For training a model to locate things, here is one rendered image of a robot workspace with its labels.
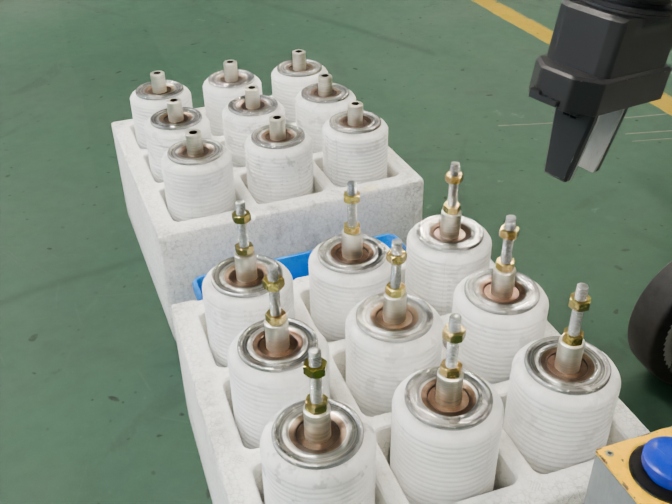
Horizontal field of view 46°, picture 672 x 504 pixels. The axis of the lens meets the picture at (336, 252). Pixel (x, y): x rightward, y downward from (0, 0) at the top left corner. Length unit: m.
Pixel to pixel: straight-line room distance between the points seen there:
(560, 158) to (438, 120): 1.20
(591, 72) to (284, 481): 0.38
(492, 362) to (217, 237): 0.44
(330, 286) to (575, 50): 0.40
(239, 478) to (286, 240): 0.47
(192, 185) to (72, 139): 0.76
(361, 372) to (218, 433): 0.15
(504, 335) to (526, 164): 0.86
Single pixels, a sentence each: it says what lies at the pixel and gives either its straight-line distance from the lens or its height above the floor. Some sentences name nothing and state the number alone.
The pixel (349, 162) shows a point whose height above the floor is 0.21.
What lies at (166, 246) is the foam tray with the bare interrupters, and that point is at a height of 0.16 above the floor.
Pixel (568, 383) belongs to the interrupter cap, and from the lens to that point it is 0.73.
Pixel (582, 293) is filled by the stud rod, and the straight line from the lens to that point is 0.69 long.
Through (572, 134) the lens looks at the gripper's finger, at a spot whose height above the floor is 0.49.
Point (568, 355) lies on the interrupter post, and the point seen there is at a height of 0.27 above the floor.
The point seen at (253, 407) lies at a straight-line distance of 0.74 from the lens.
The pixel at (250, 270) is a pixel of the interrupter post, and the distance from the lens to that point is 0.82.
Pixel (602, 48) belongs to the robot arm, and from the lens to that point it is 0.55.
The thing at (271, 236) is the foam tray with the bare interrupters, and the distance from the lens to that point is 1.10.
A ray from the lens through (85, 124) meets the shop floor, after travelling 1.86.
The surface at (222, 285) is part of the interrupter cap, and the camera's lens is 0.83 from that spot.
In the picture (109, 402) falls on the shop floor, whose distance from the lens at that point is 1.09.
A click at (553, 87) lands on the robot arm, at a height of 0.53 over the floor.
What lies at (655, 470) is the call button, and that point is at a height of 0.33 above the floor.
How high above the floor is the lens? 0.73
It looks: 34 degrees down
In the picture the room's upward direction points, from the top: 1 degrees counter-clockwise
